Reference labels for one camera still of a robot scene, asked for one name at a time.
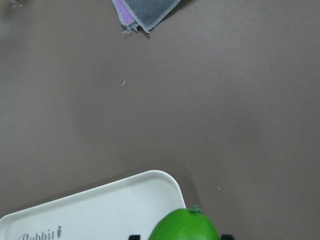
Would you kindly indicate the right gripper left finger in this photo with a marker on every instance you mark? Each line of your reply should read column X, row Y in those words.
column 134, row 237

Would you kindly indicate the grey folded cloth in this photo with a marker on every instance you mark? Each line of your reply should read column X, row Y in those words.
column 146, row 14

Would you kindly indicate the white rabbit tray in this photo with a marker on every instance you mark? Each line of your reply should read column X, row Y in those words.
column 131, row 206

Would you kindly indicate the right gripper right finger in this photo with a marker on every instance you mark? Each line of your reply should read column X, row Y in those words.
column 227, row 237

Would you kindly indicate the green lime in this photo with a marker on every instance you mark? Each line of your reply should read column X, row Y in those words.
column 185, row 224

